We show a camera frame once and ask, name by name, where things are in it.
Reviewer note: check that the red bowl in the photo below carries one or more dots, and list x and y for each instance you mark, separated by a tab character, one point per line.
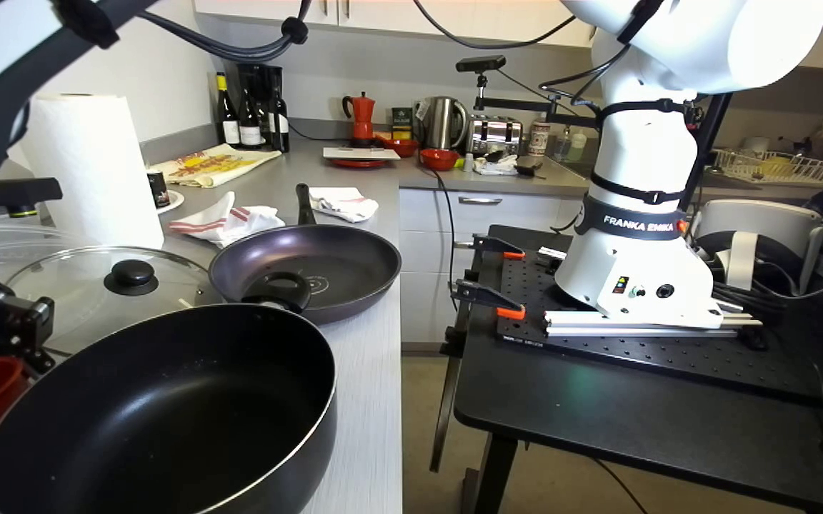
439	158

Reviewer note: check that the glass pan lid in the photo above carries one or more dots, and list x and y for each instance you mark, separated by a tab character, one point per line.
108	290

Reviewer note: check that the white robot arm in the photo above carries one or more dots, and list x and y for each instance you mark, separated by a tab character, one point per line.
649	61

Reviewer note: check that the red moka pot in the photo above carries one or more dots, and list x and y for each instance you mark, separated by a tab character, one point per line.
362	110

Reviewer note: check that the white paper towel roll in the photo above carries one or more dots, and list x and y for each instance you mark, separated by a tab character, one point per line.
90	146

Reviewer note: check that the yellow printed tea towel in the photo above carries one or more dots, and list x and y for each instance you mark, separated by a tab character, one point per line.
212	166

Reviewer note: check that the steel electric kettle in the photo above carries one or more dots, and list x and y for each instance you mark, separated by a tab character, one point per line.
442	123

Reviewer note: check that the dark wine bottle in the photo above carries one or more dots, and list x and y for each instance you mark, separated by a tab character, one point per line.
229	121

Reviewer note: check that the dish drying rack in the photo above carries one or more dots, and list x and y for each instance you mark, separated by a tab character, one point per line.
769	170

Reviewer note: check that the black perforated robot table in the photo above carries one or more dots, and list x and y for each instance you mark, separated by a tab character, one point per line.
741	413

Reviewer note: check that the black deep pan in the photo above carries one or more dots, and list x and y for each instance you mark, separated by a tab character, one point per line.
222	410

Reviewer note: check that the purple frying pan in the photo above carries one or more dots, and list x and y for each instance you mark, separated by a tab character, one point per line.
328	271

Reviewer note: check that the white folded cloth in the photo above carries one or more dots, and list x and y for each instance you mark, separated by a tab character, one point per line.
345	204

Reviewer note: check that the black coffee machine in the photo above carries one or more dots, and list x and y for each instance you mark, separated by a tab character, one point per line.
265	121

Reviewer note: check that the red striped dish towel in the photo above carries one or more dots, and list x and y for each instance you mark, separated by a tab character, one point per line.
228	221

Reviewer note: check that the white cutting board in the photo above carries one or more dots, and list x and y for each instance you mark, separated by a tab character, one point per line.
352	151

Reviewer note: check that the white plate with spices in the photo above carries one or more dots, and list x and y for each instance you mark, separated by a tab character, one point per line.
160	194

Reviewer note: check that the orange handled clamp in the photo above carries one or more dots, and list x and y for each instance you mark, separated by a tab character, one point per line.
498	247
481	294

